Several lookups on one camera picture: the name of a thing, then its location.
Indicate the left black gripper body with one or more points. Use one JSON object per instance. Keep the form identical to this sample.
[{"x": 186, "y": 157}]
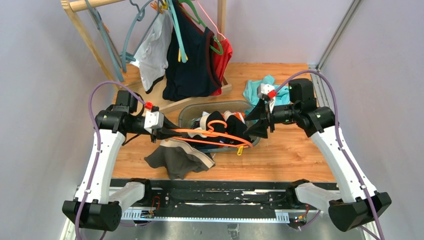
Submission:
[{"x": 156, "y": 132}]

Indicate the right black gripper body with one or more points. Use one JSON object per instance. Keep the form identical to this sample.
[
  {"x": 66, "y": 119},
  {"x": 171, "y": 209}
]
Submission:
[{"x": 269, "y": 117}]

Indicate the dark grey cream-band underwear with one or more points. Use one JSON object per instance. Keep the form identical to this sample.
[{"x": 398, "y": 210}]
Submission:
[{"x": 179, "y": 159}]

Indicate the orange hanger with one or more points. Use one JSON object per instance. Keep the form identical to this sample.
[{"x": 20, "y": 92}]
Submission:
[{"x": 232, "y": 141}]

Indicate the teal clip hanger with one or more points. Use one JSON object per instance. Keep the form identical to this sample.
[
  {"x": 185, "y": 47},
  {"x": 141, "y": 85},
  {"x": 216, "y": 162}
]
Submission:
[{"x": 168, "y": 5}]

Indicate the grey-blue clip hanger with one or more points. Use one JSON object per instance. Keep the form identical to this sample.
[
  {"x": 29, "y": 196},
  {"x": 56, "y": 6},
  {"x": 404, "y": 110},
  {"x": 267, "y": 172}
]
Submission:
[{"x": 112, "y": 52}]

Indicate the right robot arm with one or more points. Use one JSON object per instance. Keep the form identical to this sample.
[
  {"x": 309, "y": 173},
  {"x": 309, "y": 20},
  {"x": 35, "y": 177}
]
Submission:
[{"x": 357, "y": 202}]

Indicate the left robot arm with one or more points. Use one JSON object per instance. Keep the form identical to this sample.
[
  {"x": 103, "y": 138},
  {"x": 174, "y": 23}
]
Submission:
[{"x": 93, "y": 207}]

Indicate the orange white underwear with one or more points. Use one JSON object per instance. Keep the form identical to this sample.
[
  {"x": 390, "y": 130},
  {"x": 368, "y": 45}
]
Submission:
[{"x": 237, "y": 114}]

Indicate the black underwear in basket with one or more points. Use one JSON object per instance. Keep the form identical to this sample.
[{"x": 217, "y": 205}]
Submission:
[{"x": 236, "y": 127}]

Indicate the white grey underwear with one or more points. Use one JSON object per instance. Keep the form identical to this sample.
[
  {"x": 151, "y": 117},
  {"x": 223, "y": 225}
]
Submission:
[{"x": 151, "y": 56}]

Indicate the green hanger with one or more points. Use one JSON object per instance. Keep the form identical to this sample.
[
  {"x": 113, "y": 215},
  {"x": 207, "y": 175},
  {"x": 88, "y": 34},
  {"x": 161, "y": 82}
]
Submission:
[{"x": 198, "y": 20}]

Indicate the pink thin hanger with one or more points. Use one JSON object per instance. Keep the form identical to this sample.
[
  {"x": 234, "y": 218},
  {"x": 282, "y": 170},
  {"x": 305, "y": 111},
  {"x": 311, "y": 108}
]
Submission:
[{"x": 216, "y": 12}]

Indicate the teal cloth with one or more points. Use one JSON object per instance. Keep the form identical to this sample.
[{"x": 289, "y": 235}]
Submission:
[{"x": 250, "y": 91}]

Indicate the clear plastic basket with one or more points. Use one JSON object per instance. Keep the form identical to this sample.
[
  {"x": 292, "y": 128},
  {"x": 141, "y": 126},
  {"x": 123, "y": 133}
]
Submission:
[{"x": 191, "y": 113}]

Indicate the red garment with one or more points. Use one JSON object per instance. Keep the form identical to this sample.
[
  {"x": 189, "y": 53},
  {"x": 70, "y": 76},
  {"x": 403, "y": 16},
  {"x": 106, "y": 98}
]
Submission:
[{"x": 219, "y": 64}]

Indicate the dark navy tank top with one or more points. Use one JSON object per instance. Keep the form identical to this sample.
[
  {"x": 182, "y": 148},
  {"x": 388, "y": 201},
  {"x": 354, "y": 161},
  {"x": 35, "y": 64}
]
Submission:
[{"x": 196, "y": 77}]

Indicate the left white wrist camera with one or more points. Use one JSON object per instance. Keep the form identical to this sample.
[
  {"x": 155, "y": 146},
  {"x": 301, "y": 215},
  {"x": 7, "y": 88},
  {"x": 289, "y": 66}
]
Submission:
[{"x": 153, "y": 120}]

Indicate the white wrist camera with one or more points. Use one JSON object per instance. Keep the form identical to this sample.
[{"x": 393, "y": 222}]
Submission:
[
  {"x": 267, "y": 93},
  {"x": 153, "y": 120}
]

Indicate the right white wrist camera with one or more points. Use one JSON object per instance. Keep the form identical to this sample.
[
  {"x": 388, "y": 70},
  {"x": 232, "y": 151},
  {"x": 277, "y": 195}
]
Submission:
[{"x": 267, "y": 93}]

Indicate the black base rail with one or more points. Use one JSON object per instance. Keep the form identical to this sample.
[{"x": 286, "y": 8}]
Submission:
[{"x": 262, "y": 202}]

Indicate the aluminium frame rail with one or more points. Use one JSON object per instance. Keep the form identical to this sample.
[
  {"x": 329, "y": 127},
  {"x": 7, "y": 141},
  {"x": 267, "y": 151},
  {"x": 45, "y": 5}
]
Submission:
[{"x": 322, "y": 65}]

